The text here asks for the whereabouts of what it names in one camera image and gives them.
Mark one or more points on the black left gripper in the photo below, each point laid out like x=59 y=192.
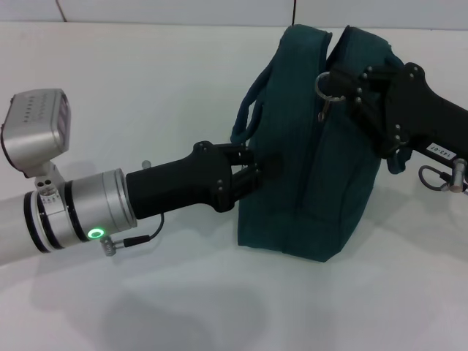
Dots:
x=175 y=186

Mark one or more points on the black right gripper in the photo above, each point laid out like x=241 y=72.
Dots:
x=431 y=117

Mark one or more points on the dark teal insulated lunch bag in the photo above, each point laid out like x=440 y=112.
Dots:
x=292 y=175

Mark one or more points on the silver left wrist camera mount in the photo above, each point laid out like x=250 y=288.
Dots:
x=33 y=128

